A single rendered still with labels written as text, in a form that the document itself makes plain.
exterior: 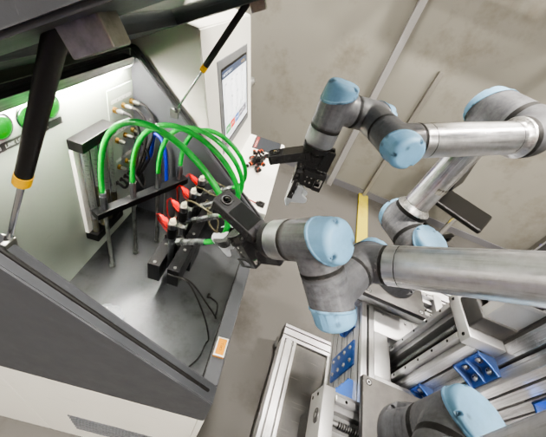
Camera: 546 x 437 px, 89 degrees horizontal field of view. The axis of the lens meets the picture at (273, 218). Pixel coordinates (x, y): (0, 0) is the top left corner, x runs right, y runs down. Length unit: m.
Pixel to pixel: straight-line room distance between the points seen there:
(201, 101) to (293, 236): 0.69
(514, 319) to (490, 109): 0.52
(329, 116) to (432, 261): 0.37
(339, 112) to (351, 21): 2.58
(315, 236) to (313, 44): 2.95
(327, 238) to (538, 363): 0.56
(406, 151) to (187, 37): 0.69
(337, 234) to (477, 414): 0.43
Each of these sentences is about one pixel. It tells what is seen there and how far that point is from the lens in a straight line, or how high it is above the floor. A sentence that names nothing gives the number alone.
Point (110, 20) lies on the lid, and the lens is 0.27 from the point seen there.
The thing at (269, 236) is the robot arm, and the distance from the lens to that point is 0.48.
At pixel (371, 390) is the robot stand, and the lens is 0.86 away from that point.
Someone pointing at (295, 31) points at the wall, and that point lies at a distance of 3.30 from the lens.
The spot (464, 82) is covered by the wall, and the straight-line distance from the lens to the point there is 3.41.
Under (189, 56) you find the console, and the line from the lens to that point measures 1.00.
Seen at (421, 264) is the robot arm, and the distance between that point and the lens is 0.51.
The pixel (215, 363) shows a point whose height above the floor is 0.95.
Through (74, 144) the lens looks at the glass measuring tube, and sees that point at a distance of 0.86.
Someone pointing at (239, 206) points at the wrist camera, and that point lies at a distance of 0.55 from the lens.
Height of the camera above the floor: 1.72
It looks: 40 degrees down
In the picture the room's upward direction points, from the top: 22 degrees clockwise
